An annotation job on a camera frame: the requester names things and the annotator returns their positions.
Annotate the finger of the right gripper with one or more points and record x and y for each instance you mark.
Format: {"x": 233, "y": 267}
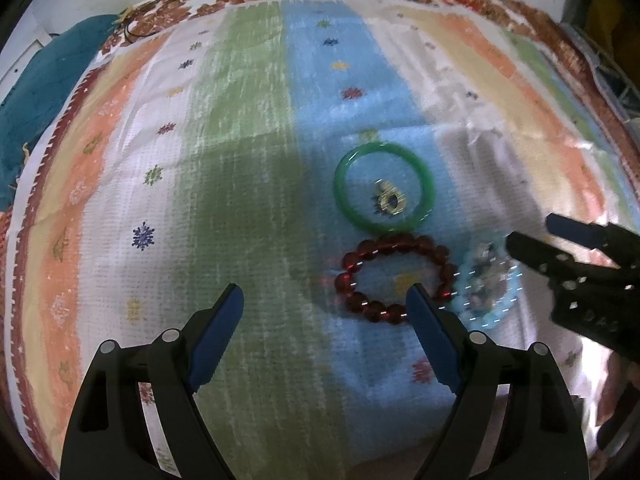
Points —
{"x": 614, "y": 241}
{"x": 549, "y": 261}

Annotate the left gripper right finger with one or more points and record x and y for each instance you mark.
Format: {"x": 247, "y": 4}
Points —
{"x": 540, "y": 436}

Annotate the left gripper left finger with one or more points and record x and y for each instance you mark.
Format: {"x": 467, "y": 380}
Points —
{"x": 107, "y": 436}

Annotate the green jade bangle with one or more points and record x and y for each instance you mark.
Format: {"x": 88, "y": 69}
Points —
{"x": 423, "y": 173}

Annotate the striped colourful woven mat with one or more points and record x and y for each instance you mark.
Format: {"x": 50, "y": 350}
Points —
{"x": 280, "y": 199}

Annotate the teal pillow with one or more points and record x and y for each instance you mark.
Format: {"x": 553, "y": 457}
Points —
{"x": 41, "y": 91}

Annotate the white decorated board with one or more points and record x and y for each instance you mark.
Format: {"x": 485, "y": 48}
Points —
{"x": 26, "y": 40}

